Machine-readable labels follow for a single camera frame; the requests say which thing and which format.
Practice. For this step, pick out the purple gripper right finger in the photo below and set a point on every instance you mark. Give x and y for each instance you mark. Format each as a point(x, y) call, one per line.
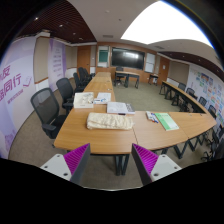
point(152, 167)

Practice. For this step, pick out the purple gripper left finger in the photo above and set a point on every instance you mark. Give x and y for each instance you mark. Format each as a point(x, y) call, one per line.
point(69, 166)

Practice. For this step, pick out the cream folded towel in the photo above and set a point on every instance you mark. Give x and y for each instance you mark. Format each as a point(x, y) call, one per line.
point(109, 121)

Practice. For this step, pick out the green paper folder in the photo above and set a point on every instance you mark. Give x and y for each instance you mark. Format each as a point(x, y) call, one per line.
point(167, 122)

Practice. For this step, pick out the markers bundle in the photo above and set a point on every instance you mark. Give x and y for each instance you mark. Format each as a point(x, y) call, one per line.
point(151, 117)

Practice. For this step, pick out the white box with lid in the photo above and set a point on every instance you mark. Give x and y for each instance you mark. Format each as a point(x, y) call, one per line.
point(83, 100)

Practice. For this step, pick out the white book stack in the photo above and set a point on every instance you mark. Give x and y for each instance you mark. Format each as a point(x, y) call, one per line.
point(120, 108)

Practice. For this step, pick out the black mesh office chair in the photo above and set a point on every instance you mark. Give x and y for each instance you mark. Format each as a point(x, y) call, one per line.
point(47, 108)

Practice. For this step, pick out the white paper sheets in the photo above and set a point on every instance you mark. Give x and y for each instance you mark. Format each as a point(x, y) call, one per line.
point(102, 98)

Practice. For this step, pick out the wooden front desk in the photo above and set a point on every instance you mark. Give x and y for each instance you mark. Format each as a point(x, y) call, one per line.
point(127, 75)

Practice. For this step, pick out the purple white wall banner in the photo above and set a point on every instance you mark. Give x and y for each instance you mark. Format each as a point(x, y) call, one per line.
point(16, 88)

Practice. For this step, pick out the large black wall screen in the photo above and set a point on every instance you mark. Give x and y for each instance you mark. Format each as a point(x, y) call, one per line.
point(127, 58)

